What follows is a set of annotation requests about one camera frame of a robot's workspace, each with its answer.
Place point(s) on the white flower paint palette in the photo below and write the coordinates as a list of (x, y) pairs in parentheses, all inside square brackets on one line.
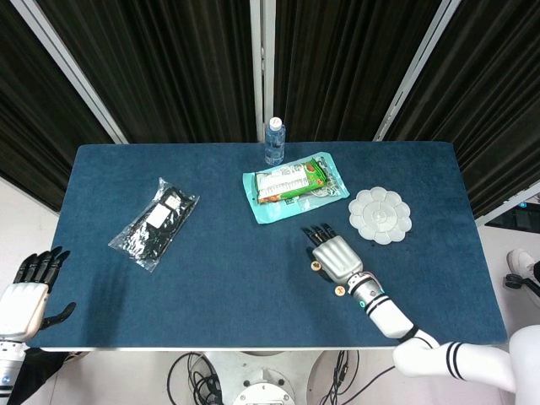
[(379, 215)]

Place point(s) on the white metal frame post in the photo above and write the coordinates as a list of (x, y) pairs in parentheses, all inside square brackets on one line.
[(259, 42), (66, 63), (420, 63)]

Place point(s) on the green cookie package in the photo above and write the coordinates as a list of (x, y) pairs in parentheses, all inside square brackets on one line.
[(287, 185)]

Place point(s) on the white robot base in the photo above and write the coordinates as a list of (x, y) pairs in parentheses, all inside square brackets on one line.
[(261, 379)]

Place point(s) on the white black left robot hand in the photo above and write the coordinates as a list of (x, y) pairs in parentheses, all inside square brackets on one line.
[(21, 312)]

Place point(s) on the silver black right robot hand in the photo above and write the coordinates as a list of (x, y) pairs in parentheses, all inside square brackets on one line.
[(337, 257)]

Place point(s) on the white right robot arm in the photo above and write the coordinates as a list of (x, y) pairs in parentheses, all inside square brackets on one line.
[(388, 316)]

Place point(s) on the black pleated curtain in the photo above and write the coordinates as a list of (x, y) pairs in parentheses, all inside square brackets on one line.
[(169, 63), (337, 63), (34, 126), (498, 105)]

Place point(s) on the small wooden token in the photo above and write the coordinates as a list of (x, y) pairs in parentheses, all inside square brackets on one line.
[(339, 290), (316, 266)]

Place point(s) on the white metal frame beam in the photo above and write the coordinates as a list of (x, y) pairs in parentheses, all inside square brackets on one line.
[(510, 202)]

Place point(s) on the clear plastic water bottle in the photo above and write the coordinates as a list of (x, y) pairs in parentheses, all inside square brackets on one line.
[(274, 143)]

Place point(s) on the black monitor device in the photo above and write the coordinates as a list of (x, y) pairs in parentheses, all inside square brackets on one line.
[(523, 219)]

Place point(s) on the blue felt table mat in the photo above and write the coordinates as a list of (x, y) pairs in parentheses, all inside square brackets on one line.
[(232, 295)]

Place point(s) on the teal snack pouch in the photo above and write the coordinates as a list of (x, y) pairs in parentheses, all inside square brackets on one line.
[(274, 213)]

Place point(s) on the black items in clear bag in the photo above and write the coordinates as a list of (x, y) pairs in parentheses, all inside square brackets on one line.
[(147, 236)]

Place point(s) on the black chair base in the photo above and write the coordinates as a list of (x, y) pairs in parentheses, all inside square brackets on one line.
[(516, 280)]

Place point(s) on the white shoe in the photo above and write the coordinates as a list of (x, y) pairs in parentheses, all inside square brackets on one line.
[(519, 259)]

